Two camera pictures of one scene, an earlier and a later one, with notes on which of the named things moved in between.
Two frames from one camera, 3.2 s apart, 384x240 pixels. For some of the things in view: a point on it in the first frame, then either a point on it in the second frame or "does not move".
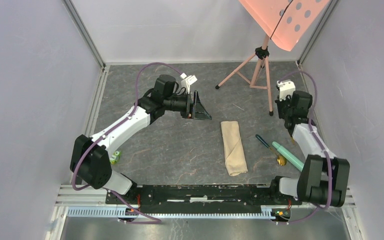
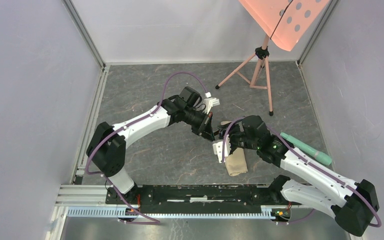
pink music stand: x=286 y=22 does not move
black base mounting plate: x=199 y=199 does not move
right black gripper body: x=283 y=108 → x=238 y=139
